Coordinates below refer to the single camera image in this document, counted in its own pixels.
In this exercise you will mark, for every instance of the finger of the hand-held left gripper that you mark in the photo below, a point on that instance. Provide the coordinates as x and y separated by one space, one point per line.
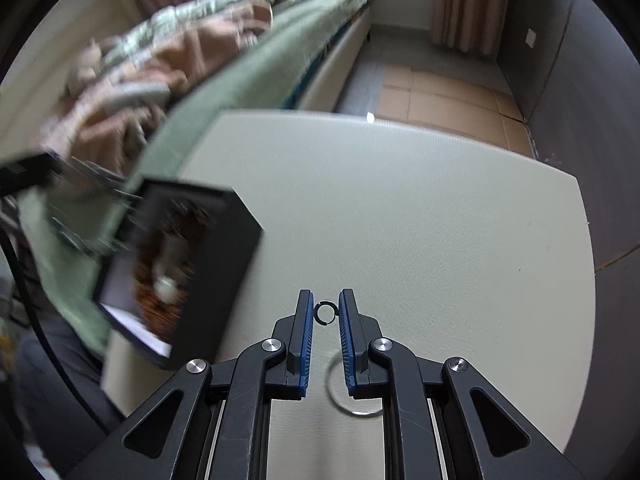
90 240
100 175

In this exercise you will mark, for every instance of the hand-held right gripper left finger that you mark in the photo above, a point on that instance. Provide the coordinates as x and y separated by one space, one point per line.
306 350

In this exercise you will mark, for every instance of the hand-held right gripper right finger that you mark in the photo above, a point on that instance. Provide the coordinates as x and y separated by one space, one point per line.
346 350

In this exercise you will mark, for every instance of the clear bangle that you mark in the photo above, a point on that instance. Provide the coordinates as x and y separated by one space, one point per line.
345 406

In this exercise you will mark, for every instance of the black square box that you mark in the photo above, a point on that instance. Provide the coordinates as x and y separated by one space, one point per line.
220 270

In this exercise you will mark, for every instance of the pink fleece blanket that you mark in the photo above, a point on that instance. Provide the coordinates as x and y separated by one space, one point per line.
200 45

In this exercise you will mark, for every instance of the green floral quilt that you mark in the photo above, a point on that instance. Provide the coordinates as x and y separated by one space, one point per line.
225 0

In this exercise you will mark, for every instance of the bed with green sheet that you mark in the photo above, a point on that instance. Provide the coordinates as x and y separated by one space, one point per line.
280 45

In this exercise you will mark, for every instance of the grey wardrobe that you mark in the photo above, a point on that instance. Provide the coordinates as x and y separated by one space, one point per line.
575 85

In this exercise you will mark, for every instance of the white wall socket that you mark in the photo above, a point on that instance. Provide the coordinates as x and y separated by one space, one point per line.
531 38

